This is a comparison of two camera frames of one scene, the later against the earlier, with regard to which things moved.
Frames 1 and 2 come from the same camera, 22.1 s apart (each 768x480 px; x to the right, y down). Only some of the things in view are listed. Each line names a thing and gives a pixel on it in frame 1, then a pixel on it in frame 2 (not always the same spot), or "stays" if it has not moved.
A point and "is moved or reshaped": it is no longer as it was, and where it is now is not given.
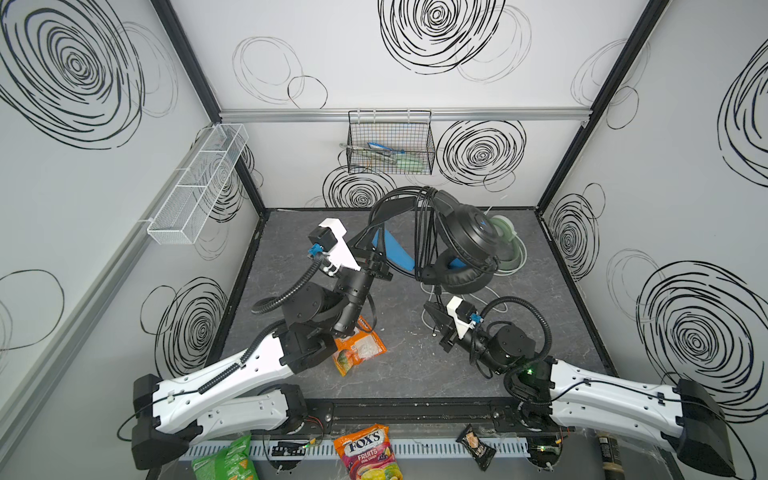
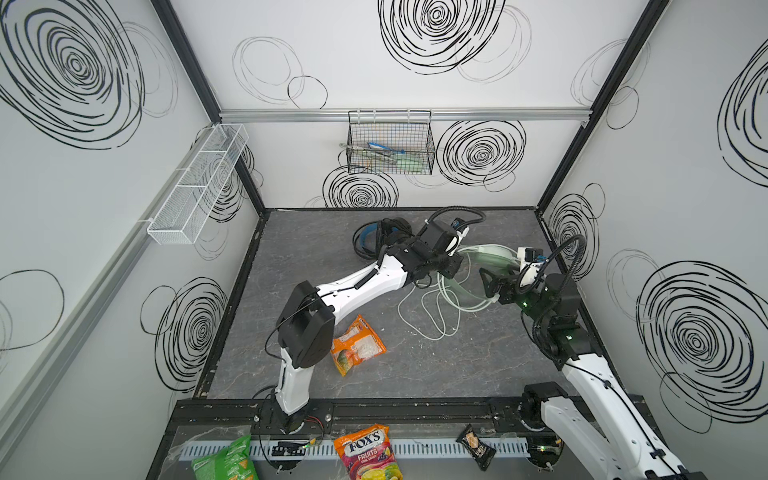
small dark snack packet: [482, 453] stays
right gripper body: [444, 327] → [504, 288]
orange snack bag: [353, 349] stays
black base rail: [491, 417] stays
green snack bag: [235, 462] stays
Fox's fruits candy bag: [369, 455] stays
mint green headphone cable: [473, 297] is moved or reshaped
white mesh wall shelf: [202, 187] stays
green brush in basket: [399, 162] stays
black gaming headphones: [456, 245] → [371, 237]
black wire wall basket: [390, 142] stays
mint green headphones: [505, 232] → [466, 277]
